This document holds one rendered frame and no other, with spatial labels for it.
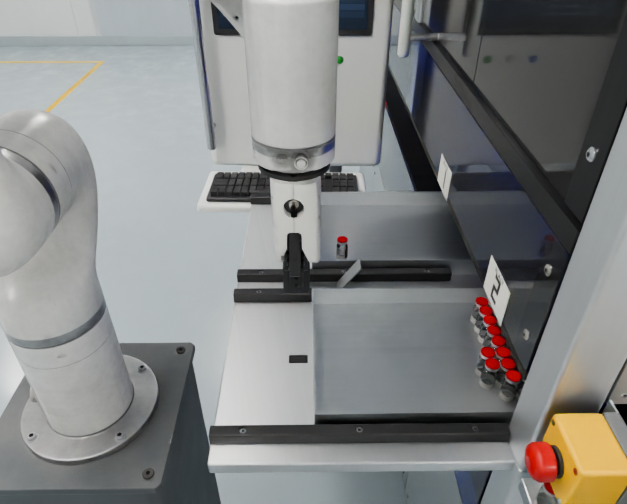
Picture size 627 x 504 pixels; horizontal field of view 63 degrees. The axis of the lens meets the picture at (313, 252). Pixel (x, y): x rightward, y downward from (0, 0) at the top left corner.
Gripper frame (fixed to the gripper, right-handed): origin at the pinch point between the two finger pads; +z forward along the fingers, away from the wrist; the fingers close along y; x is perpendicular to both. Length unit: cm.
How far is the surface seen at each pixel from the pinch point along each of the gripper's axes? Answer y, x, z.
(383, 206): 53, -19, 22
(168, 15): 543, 147, 80
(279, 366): 5.5, 3.1, 22.3
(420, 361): 6.1, -18.9, 22.1
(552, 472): -19.7, -26.2, 9.8
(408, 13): 65, -22, -17
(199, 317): 110, 44, 110
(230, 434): -7.8, 8.9, 20.3
